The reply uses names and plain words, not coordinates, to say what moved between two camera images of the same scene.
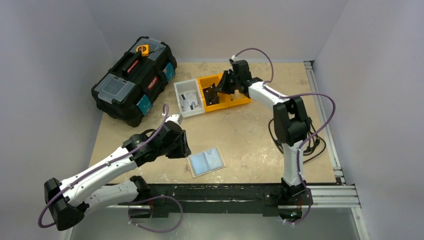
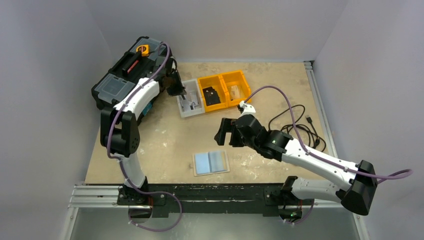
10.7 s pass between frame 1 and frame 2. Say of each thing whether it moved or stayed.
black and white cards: stayed
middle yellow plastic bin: stayed
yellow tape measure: stayed
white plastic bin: stayed
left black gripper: moved
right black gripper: moved
